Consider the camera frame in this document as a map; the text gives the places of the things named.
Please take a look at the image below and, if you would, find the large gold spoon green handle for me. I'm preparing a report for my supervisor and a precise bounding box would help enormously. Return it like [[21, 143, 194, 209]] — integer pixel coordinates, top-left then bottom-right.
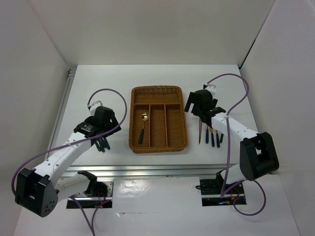
[[138, 113, 149, 144]]

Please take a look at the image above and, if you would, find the gold knife green handle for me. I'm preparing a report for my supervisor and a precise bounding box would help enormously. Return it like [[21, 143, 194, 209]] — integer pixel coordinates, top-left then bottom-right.
[[99, 138, 106, 152], [103, 137, 110, 150]]

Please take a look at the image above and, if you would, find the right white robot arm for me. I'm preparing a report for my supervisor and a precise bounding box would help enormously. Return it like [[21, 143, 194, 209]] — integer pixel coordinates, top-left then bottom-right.
[[185, 89, 280, 193]]

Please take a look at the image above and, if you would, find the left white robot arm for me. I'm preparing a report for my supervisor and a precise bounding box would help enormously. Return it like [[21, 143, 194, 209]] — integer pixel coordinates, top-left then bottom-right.
[[14, 106, 121, 217]]

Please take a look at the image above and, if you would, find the brown chopstick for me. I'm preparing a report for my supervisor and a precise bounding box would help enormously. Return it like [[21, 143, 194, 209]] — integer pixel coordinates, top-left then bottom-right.
[[198, 118, 202, 144], [198, 121, 202, 144]]

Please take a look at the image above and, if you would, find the wicker cutlery tray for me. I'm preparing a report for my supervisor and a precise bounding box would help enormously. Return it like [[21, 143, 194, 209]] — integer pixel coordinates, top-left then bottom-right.
[[128, 86, 188, 154]]

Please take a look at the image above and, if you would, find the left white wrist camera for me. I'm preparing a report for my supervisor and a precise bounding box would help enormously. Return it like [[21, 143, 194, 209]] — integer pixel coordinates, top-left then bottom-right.
[[88, 100, 103, 116]]

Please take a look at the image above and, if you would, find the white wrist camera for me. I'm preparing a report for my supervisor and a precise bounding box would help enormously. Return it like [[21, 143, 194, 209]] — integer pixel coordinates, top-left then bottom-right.
[[203, 83, 217, 96], [88, 100, 103, 116]]

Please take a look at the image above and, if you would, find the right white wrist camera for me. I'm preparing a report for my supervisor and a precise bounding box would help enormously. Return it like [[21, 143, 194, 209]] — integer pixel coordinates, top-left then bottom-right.
[[203, 83, 217, 96]]

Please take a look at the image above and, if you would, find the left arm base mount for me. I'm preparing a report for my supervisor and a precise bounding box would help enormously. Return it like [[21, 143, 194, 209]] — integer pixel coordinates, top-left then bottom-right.
[[72, 171, 114, 208]]

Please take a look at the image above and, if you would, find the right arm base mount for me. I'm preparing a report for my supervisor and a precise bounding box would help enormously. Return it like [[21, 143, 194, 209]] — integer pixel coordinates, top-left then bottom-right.
[[195, 172, 247, 207]]

